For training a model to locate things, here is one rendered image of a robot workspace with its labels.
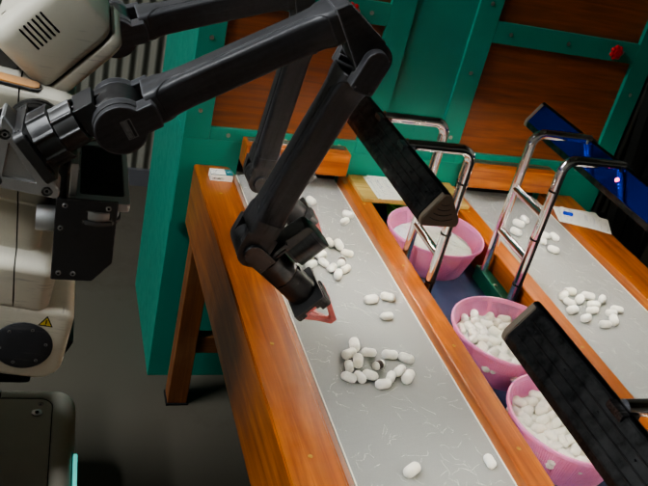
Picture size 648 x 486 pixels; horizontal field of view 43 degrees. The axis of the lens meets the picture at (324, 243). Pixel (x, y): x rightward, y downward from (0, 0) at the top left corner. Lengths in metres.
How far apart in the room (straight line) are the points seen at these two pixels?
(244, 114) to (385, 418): 1.02
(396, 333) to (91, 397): 1.13
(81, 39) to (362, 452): 0.82
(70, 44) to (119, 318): 1.71
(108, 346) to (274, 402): 1.38
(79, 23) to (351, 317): 0.86
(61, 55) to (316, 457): 0.76
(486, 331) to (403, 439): 0.46
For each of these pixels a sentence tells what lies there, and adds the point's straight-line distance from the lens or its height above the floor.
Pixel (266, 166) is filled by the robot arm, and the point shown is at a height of 0.97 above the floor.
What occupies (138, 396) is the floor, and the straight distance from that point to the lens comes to 2.62.
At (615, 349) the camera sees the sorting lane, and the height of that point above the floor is 0.74.
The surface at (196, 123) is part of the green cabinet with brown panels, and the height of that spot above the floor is 0.88.
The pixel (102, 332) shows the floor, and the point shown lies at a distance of 2.86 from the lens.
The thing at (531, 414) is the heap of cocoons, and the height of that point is 0.73.
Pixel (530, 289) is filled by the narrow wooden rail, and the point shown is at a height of 0.77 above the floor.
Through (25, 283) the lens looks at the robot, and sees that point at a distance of 1.53.
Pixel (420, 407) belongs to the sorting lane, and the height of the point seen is 0.74.
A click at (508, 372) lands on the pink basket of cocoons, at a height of 0.74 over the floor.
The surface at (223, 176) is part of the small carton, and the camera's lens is 2.19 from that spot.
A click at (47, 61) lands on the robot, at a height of 1.27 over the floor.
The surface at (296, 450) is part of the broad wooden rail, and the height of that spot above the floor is 0.77.
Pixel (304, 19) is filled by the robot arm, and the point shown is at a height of 1.42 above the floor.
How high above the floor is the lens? 1.71
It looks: 28 degrees down
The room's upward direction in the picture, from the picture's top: 14 degrees clockwise
